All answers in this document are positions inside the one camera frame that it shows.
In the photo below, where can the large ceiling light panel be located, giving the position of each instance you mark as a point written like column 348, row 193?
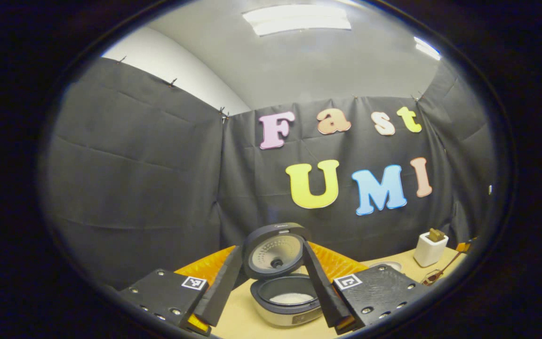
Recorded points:
column 297, row 19

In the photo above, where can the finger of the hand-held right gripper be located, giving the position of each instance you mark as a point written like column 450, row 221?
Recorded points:
column 467, row 244

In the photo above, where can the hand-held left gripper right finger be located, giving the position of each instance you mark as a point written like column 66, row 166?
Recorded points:
column 320, row 287

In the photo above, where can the black silver rice cooker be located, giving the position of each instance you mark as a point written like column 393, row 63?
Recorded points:
column 275, row 247

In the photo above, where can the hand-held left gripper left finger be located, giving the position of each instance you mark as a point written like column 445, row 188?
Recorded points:
column 224, row 287

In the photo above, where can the small ceiling light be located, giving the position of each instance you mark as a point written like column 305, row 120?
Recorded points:
column 427, row 48

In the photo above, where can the brown toast slice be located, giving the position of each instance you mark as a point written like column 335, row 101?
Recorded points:
column 436, row 235

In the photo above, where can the white toaster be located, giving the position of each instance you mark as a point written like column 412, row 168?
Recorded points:
column 428, row 252

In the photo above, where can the brown wooden spoon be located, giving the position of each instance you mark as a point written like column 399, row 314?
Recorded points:
column 434, row 278

